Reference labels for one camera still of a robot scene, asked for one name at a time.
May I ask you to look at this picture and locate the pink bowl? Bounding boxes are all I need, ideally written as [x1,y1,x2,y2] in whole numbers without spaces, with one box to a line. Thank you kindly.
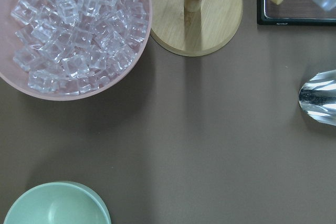
[1,0,153,101]

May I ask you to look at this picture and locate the mint green bowl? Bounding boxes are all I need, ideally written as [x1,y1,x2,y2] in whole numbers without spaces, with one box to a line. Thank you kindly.
[4,181,112,223]

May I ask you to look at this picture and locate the clear ice cubes pile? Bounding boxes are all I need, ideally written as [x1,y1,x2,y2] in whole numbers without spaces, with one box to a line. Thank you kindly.
[11,0,149,95]

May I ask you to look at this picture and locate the silver metal scoop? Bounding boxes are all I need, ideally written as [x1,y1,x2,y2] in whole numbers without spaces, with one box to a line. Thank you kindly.
[299,70,335,126]

